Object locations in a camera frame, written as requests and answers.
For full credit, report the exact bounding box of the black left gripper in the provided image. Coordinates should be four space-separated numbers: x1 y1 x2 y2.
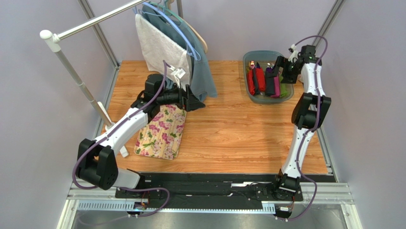
157 82 205 112

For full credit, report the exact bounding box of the black paper napkin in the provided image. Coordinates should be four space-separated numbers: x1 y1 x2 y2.
265 71 275 96

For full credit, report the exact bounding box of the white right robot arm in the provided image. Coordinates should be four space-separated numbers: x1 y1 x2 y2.
272 45 332 199

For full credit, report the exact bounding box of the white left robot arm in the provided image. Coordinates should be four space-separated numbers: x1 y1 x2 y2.
72 74 205 190

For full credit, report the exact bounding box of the pink napkin roll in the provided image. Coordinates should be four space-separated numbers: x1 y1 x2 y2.
271 76 281 98

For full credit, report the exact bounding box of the red napkin roll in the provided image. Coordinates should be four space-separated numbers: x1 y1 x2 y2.
247 68 266 96

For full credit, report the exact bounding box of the green napkin roll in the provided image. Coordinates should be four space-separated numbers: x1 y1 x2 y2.
278 75 287 98

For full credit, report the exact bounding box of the teal hanging garment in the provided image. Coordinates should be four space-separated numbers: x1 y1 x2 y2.
142 6 217 101

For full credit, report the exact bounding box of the white mesh laundry bag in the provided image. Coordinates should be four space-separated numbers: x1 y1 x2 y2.
295 56 305 83

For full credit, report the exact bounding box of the grey plastic bin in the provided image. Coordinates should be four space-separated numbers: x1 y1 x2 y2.
243 51 294 104

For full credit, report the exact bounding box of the floral tray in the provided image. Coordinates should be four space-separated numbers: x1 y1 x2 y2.
134 105 187 160

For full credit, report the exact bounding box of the blue clothes hanger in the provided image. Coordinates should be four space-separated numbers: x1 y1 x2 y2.
141 2 201 61

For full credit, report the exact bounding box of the wooden clothes hanger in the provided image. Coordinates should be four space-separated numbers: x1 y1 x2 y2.
183 19 208 54

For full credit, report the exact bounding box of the white towel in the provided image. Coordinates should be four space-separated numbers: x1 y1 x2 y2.
135 14 192 89

